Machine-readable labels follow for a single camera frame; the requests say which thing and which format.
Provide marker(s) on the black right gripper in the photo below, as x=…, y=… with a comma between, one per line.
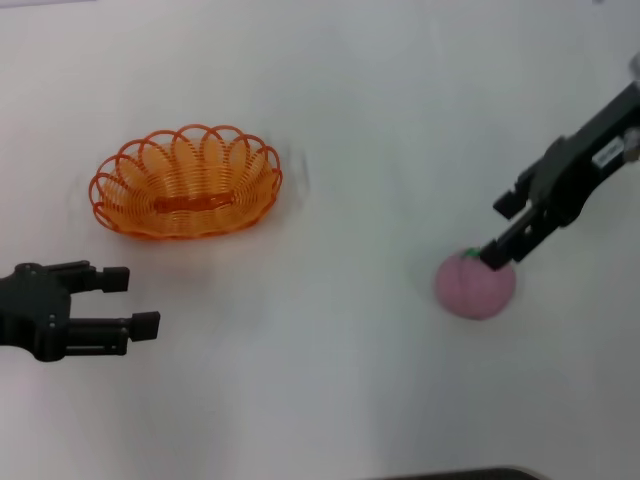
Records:
x=570, y=170

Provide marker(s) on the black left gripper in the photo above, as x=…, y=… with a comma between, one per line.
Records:
x=35, y=310

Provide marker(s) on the pink plush peach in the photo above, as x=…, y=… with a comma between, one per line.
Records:
x=470, y=295

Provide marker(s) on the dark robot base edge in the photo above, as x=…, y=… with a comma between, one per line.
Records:
x=465, y=475

